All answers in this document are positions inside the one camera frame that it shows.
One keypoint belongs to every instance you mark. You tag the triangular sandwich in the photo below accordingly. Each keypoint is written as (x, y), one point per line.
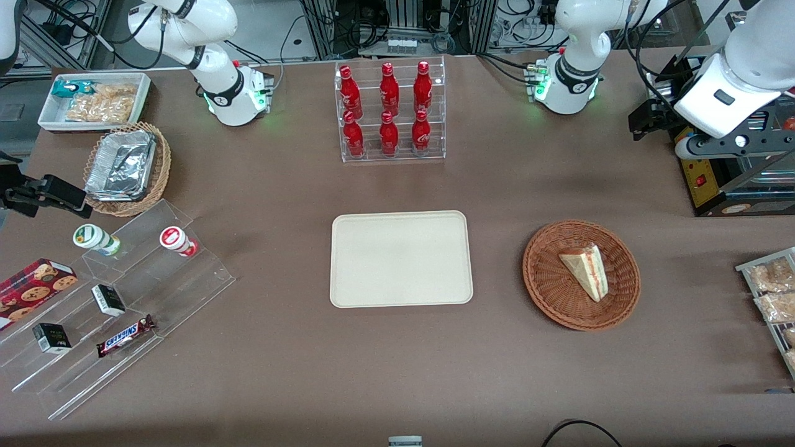
(587, 270)

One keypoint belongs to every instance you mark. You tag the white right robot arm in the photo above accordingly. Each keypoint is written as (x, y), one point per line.
(230, 99)

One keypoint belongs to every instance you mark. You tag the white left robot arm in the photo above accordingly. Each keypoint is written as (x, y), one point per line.
(574, 81)

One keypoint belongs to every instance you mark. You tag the oval wicker basket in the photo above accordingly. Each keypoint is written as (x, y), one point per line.
(163, 167)

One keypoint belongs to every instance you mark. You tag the round brown wicker basket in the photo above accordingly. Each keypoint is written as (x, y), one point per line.
(559, 298)

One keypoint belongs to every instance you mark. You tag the beige rectangular tray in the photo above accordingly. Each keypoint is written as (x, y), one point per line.
(400, 261)

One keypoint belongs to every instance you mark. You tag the green lid yoghurt cup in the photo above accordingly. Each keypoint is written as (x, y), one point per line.
(90, 236)

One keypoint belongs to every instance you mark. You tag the black hot food display case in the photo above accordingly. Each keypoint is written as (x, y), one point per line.
(705, 183)

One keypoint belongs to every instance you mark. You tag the stack of foil trays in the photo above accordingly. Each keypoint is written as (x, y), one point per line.
(121, 164)

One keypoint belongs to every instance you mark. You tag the white rectangular bin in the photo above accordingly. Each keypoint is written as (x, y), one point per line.
(49, 118)

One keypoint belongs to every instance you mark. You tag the red cookie box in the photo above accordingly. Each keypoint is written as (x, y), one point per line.
(31, 288)

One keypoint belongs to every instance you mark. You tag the clear bag of crackers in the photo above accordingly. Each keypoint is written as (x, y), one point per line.
(102, 105)

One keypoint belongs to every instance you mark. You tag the teal snack packet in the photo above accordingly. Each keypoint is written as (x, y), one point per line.
(65, 89)

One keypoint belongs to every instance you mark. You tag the small black box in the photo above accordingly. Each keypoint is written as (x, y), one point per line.
(109, 300)
(51, 338)

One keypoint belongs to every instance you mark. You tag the red lid yoghurt cup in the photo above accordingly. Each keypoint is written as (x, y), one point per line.
(172, 238)

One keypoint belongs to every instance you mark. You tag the clear bag of pastry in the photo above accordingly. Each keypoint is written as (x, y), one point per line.
(770, 276)
(790, 336)
(776, 307)

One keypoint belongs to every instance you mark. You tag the Snickers chocolate bar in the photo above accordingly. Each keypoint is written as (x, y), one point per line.
(124, 336)

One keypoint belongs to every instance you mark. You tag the clear acrylic stepped stand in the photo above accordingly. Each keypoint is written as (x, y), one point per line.
(186, 292)

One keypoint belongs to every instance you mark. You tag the red cola bottle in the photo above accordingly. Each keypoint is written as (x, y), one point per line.
(389, 136)
(421, 134)
(423, 87)
(354, 138)
(350, 93)
(389, 90)

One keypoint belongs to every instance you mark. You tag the clear acrylic bottle rack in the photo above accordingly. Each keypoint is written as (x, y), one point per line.
(404, 158)

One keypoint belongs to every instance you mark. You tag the white power strip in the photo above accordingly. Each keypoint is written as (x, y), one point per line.
(402, 45)

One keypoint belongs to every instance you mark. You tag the small grey device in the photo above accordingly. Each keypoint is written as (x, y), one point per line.
(405, 441)

